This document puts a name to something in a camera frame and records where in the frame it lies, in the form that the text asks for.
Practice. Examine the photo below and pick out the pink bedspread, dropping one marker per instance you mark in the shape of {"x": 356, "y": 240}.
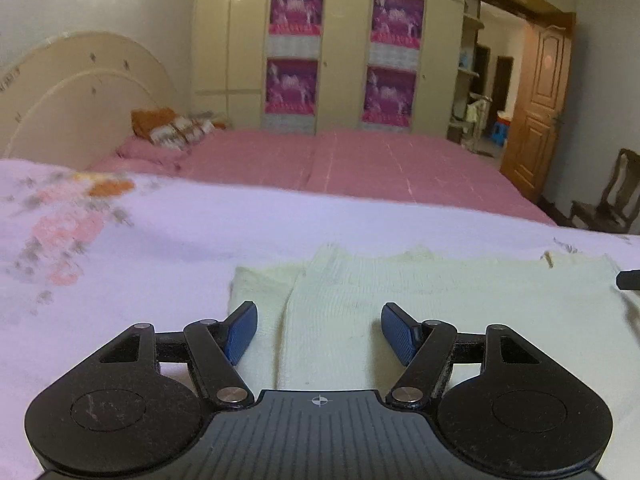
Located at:
{"x": 350, "y": 165}

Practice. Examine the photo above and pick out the corner shelf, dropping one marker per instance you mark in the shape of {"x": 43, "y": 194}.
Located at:
{"x": 465, "y": 70}

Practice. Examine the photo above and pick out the hanging pale towel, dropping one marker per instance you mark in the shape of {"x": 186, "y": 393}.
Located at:
{"x": 475, "y": 111}

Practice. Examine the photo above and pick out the blue plastic stool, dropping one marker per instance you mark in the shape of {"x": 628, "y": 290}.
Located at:
{"x": 501, "y": 130}

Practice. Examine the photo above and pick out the dark wooden chair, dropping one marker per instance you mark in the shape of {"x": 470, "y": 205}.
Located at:
{"x": 612, "y": 200}

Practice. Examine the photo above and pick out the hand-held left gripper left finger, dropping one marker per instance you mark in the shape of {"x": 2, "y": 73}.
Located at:
{"x": 241, "y": 331}

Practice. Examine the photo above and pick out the wooden door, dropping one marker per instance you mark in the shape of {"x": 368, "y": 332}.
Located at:
{"x": 542, "y": 100}

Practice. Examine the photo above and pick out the purple floral blanket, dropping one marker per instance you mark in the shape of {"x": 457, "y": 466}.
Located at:
{"x": 150, "y": 240}

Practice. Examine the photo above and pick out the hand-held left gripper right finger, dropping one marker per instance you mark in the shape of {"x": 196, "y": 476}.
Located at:
{"x": 397, "y": 334}

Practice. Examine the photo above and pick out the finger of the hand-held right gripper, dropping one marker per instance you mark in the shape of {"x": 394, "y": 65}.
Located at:
{"x": 631, "y": 279}

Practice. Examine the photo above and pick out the orange cloth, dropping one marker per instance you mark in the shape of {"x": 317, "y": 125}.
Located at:
{"x": 150, "y": 119}

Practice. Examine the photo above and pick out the magenta wall poster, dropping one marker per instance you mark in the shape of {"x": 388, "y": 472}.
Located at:
{"x": 389, "y": 92}
{"x": 297, "y": 10}
{"x": 397, "y": 17}
{"x": 291, "y": 87}

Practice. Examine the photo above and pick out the pale knitted sweater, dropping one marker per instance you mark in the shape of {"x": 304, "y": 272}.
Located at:
{"x": 340, "y": 300}

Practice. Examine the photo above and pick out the cream arched headboard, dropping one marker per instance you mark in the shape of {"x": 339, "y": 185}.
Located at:
{"x": 75, "y": 95}

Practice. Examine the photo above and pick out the cream wardrobe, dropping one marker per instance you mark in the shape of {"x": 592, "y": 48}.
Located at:
{"x": 345, "y": 20}

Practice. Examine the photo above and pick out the patterned pillow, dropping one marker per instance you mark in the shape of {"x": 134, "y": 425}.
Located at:
{"x": 180, "y": 131}

